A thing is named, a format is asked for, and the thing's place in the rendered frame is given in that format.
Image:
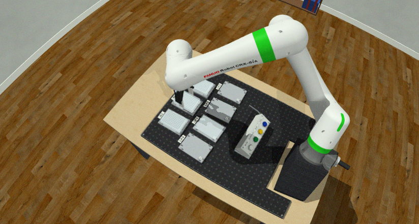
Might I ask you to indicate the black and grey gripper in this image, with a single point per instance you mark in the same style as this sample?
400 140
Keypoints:
178 93

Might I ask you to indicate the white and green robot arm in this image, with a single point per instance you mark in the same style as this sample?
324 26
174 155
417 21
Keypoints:
283 37

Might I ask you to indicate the white button panel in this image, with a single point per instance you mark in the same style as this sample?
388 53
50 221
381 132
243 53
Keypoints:
253 135

